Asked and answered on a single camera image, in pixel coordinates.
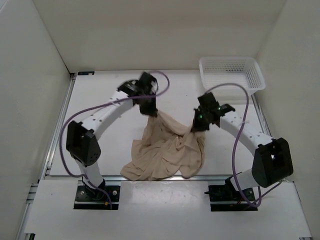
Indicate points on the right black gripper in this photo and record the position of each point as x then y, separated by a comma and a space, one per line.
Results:
196, 126

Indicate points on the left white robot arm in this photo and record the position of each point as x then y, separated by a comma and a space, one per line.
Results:
82, 137

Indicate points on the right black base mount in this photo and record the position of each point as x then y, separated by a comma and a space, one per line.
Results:
222, 201

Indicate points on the aluminium frame rail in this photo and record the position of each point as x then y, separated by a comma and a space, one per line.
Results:
184, 186

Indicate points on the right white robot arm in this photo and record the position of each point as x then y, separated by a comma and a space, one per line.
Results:
272, 159

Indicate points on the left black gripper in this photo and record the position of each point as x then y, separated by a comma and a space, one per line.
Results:
150, 111

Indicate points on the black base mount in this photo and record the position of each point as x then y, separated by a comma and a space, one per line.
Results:
222, 201
92, 199

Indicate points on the white plastic basket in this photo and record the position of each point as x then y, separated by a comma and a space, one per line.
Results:
245, 71

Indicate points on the beige trousers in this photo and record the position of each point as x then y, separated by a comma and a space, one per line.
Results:
166, 147

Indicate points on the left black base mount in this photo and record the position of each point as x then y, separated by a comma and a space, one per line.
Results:
92, 199

